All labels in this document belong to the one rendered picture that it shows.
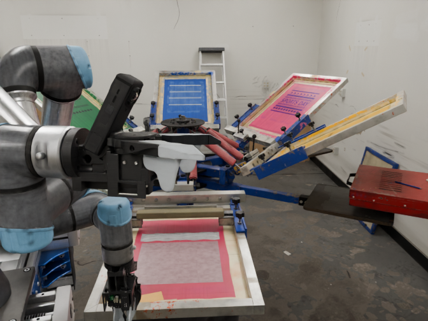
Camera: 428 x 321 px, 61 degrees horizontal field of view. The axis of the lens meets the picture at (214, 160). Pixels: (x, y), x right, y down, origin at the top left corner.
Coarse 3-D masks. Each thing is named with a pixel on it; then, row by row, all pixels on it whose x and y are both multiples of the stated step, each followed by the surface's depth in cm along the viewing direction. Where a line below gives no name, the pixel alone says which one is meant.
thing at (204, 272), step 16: (192, 224) 181; (208, 224) 181; (192, 240) 166; (208, 240) 166; (224, 240) 166; (192, 256) 154; (208, 256) 154; (224, 256) 154; (192, 272) 143; (208, 272) 143; (224, 272) 143; (192, 288) 134; (208, 288) 134; (224, 288) 134
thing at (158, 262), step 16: (144, 224) 181; (160, 224) 181; (176, 224) 181; (176, 240) 166; (144, 256) 154; (160, 256) 154; (176, 256) 154; (144, 272) 143; (160, 272) 143; (176, 272) 143; (144, 288) 134; (160, 288) 134; (176, 288) 134
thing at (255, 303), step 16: (144, 208) 190; (224, 208) 191; (240, 240) 159; (240, 256) 152; (96, 288) 128; (256, 288) 128; (96, 304) 120; (144, 304) 120; (160, 304) 120; (176, 304) 120; (192, 304) 120; (208, 304) 120; (224, 304) 120; (240, 304) 120; (256, 304) 120; (96, 320) 118
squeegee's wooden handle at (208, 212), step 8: (184, 208) 176; (192, 208) 176; (200, 208) 175; (208, 208) 175; (216, 208) 175; (136, 216) 169; (144, 216) 169; (152, 216) 169; (160, 216) 169; (168, 216) 169; (176, 216) 170; (184, 216) 170; (192, 216) 170; (200, 216) 170; (208, 216) 170; (216, 216) 171
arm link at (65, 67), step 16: (32, 48) 91; (48, 48) 93; (64, 48) 95; (80, 48) 98; (48, 64) 91; (64, 64) 93; (80, 64) 96; (48, 80) 93; (64, 80) 95; (80, 80) 98; (48, 96) 100; (64, 96) 100; (48, 112) 106; (64, 112) 107
